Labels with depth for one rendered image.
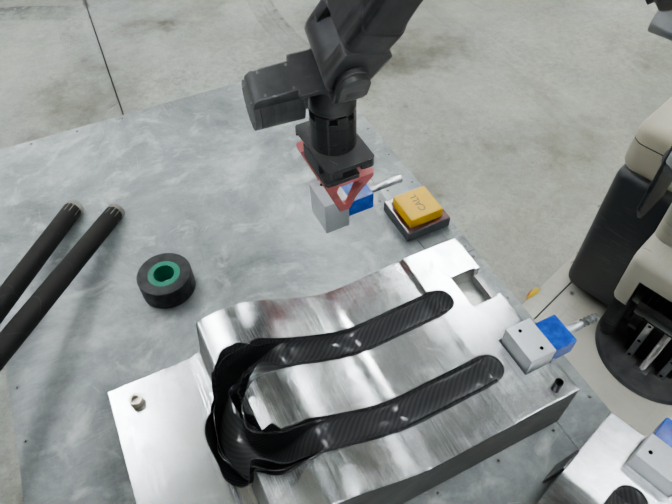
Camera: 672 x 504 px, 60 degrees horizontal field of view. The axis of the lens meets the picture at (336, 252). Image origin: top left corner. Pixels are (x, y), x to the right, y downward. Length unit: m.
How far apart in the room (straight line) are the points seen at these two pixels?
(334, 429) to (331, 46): 0.39
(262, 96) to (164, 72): 2.25
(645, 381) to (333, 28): 1.19
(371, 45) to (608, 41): 2.68
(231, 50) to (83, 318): 2.17
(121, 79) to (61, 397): 2.16
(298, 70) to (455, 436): 0.43
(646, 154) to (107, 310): 1.02
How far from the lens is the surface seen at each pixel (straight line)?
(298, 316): 0.73
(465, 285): 0.83
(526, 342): 0.73
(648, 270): 1.04
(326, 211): 0.78
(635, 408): 1.51
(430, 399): 0.71
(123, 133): 1.21
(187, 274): 0.89
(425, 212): 0.94
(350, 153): 0.72
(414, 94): 2.63
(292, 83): 0.64
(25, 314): 0.86
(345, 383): 0.69
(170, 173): 1.10
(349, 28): 0.57
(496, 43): 3.03
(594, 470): 0.75
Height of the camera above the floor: 1.52
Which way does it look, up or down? 51 degrees down
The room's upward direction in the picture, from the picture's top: 1 degrees counter-clockwise
